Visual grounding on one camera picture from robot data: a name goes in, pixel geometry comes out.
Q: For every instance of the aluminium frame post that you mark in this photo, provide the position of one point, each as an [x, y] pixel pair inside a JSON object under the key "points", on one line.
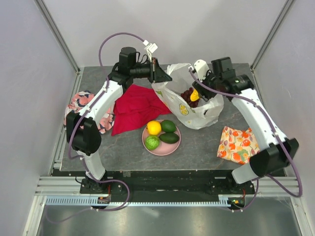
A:
{"points": [[272, 33], [57, 34]]}

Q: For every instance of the yellow fake lemon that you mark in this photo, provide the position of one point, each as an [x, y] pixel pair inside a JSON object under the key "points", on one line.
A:
{"points": [[154, 127]]}

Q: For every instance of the right aluminium frame post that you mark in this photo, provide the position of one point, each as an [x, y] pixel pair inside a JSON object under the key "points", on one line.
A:
{"points": [[272, 33]]}

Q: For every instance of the left aluminium frame post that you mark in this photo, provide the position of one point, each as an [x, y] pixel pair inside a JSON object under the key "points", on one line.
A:
{"points": [[57, 34]]}

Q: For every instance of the dark green fake avocado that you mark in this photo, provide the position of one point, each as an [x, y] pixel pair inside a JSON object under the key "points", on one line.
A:
{"points": [[168, 126]]}

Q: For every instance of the light green fake fruit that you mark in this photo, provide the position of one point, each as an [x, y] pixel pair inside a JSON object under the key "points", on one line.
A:
{"points": [[152, 142]]}

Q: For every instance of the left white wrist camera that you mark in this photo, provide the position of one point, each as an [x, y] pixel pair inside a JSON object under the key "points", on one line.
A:
{"points": [[150, 48]]}

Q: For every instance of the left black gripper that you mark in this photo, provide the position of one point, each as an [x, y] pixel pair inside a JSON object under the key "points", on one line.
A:
{"points": [[157, 74]]}

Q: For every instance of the dark red fake grapes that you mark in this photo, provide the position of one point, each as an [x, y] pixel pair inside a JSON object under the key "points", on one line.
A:
{"points": [[186, 96]]}

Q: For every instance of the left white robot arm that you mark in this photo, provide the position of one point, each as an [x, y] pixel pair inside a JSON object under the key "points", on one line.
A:
{"points": [[82, 127]]}

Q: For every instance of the white plastic bag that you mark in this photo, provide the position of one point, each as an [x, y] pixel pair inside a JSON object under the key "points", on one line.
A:
{"points": [[204, 115]]}

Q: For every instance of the pink navy floral cloth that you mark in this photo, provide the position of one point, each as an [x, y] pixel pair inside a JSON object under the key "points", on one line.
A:
{"points": [[80, 100]]}

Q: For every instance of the yellow orange fake fruit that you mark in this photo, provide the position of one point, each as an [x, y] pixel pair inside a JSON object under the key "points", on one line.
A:
{"points": [[194, 96]]}

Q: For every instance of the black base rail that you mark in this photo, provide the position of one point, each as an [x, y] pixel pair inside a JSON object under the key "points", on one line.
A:
{"points": [[217, 182]]}

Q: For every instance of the red cloth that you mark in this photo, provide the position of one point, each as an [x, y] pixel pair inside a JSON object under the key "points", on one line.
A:
{"points": [[137, 107]]}

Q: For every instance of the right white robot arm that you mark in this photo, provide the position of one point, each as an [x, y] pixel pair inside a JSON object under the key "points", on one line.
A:
{"points": [[276, 149]]}

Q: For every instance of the orange floral cloth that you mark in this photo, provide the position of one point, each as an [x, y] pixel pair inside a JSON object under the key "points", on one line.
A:
{"points": [[237, 146]]}

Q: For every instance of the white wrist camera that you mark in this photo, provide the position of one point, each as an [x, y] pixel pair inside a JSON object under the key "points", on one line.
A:
{"points": [[150, 48], [201, 68]]}

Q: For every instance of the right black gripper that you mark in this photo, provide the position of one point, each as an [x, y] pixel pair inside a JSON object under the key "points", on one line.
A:
{"points": [[203, 92]]}

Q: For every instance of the pink plate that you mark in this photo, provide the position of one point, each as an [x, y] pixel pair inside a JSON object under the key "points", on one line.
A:
{"points": [[164, 148]]}

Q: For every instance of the white slotted cable duct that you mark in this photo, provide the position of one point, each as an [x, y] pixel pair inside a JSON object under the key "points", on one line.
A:
{"points": [[95, 201]]}

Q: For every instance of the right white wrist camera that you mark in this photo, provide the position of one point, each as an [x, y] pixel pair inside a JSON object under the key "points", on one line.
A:
{"points": [[201, 68]]}

